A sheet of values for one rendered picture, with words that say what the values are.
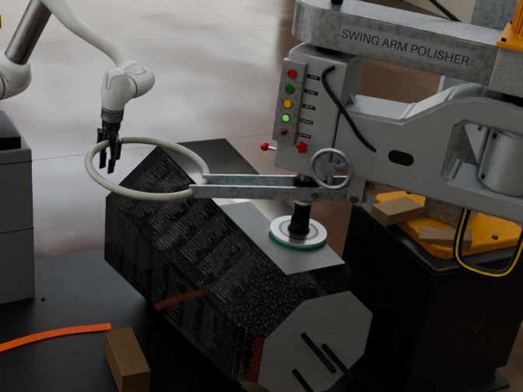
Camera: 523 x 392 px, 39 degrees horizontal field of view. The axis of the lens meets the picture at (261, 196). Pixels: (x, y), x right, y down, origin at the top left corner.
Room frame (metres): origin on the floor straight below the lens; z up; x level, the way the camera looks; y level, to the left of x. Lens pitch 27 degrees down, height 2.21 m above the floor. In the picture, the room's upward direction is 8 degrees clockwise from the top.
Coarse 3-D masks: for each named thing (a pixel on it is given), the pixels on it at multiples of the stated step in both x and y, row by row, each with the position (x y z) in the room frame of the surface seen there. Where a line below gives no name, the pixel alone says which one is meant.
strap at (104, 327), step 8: (64, 328) 2.66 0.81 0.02; (72, 328) 2.67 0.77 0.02; (80, 328) 2.68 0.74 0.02; (88, 328) 2.68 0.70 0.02; (96, 328) 2.69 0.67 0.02; (104, 328) 2.70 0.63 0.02; (32, 336) 2.58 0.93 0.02; (40, 336) 2.59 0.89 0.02; (48, 336) 2.59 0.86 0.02; (8, 344) 2.51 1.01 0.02; (16, 344) 2.51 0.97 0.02; (24, 344) 2.52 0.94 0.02
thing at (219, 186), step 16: (208, 176) 2.58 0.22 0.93; (224, 176) 2.55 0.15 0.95; (240, 176) 2.53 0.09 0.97; (256, 176) 2.51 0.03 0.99; (272, 176) 2.49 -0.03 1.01; (288, 176) 2.47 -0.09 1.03; (336, 176) 2.42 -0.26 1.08; (208, 192) 2.45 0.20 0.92; (224, 192) 2.43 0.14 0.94; (240, 192) 2.41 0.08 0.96; (256, 192) 2.39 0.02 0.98; (272, 192) 2.37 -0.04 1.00; (288, 192) 2.35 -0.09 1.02; (304, 192) 2.33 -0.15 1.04; (320, 192) 2.31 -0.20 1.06; (336, 192) 2.29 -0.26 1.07
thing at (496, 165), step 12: (492, 132) 2.17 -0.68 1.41; (504, 132) 2.13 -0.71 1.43; (492, 144) 2.15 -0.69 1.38; (504, 144) 2.11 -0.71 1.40; (516, 144) 2.09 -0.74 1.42; (492, 156) 2.13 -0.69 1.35; (504, 156) 2.10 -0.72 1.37; (516, 156) 2.08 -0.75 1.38; (480, 168) 2.18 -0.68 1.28; (492, 168) 2.12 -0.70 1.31; (504, 168) 2.09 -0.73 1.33; (516, 168) 2.08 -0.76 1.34; (492, 180) 2.11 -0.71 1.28; (504, 180) 2.09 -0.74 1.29; (516, 180) 2.08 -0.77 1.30; (504, 192) 2.09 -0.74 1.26; (516, 192) 2.08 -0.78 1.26
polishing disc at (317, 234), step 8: (288, 216) 2.48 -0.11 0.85; (272, 224) 2.41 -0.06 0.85; (280, 224) 2.41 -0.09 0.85; (288, 224) 2.42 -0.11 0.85; (312, 224) 2.45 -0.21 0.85; (320, 224) 2.46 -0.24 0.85; (272, 232) 2.35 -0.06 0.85; (280, 232) 2.36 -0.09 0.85; (288, 232) 2.36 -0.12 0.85; (312, 232) 2.39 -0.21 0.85; (320, 232) 2.40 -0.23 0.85; (280, 240) 2.31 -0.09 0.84; (288, 240) 2.30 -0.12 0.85; (296, 240) 2.31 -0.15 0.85; (304, 240) 2.32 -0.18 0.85; (312, 240) 2.33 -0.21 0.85; (320, 240) 2.33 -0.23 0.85
